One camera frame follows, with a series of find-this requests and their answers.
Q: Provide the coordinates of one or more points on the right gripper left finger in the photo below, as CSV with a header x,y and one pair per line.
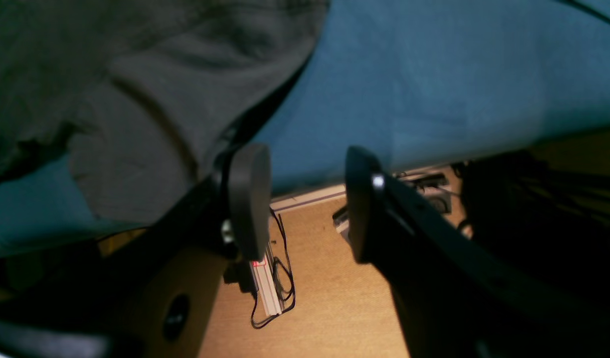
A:
x,y
243,176

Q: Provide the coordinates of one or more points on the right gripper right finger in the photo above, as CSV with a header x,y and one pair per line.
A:
x,y
527,274

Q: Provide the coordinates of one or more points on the dark grey T-shirt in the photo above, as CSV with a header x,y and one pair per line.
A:
x,y
142,94

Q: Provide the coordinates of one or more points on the blue table cloth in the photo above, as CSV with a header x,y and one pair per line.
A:
x,y
419,82

